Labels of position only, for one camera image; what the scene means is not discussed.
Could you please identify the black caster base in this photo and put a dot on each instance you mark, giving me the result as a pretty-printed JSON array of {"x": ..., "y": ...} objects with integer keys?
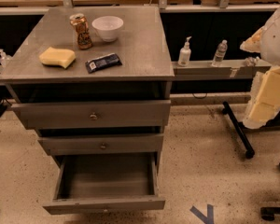
[{"x": 269, "y": 212}]

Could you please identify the dark blue rxbar wrapper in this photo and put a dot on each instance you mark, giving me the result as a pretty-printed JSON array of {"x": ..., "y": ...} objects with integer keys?
[{"x": 103, "y": 62}]

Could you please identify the crumpled clear plastic wrap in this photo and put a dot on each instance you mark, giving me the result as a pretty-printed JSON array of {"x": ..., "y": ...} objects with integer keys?
[{"x": 251, "y": 61}]

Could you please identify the black stand leg frame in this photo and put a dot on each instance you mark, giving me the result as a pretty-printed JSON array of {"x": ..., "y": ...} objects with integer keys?
[{"x": 273, "y": 124}]

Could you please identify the white pump lotion bottle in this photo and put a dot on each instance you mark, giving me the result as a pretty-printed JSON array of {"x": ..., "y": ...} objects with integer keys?
[{"x": 184, "y": 53}]

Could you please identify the clear water bottle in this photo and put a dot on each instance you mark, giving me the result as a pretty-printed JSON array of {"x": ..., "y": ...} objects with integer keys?
[{"x": 220, "y": 53}]

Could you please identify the grey open bottom drawer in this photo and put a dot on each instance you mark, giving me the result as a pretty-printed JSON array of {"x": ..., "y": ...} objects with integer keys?
[{"x": 102, "y": 183}]

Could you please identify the clear pump sanitizer bottle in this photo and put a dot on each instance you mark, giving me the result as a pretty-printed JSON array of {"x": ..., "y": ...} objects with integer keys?
[{"x": 4, "y": 58}]

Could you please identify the yellow sponge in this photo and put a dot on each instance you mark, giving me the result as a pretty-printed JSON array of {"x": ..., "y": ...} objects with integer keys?
[{"x": 57, "y": 57}]

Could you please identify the grey top drawer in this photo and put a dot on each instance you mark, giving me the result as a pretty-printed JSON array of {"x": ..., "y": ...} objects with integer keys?
[{"x": 106, "y": 114}]

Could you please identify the grey drawer cabinet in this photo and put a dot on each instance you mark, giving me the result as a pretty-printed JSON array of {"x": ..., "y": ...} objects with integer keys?
[{"x": 146, "y": 72}]

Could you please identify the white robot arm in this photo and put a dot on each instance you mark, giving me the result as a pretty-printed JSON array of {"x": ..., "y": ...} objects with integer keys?
[{"x": 270, "y": 40}]

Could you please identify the grey middle drawer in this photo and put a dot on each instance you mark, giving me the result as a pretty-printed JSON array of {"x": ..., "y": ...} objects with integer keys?
[{"x": 99, "y": 144}]

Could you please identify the crushed orange drink can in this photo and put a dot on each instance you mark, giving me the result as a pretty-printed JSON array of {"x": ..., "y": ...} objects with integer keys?
[{"x": 80, "y": 24}]

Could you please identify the white bowl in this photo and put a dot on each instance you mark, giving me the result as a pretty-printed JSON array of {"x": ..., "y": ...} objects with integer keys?
[{"x": 108, "y": 27}]

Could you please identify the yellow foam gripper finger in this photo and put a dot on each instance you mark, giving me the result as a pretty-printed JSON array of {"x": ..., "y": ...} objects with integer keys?
[
  {"x": 264, "y": 103},
  {"x": 252, "y": 44}
]

